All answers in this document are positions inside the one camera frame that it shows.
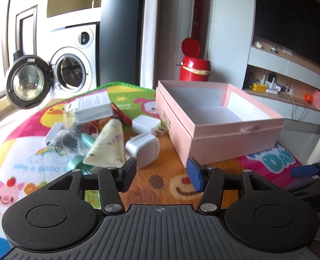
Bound cream squeeze tube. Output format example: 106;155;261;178
83;119;126;168

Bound white charger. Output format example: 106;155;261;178
132;114;167;136
125;133;160;169

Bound teal handheld fan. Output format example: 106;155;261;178
67;133;95;174

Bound red lighter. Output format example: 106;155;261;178
111;102;133;127

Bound white ethernet adapter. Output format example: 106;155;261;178
44;122;64;146

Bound white cable retail box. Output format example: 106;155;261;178
70;90;113;124

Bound black television screen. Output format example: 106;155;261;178
254;0;320;65

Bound colourful cartoon play mat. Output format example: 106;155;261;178
0;81;303;258

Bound pink cardboard box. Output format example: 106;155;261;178
155;80;284;164

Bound red lidded trash bin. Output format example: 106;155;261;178
179;38;211;82

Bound white washing machine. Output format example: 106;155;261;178
6;22;99;109

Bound white charger front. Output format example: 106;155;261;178
125;133;160;169

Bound plastic bag with black part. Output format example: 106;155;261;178
49;126;82;154

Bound orange pumpkin toy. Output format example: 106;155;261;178
304;94;313;104

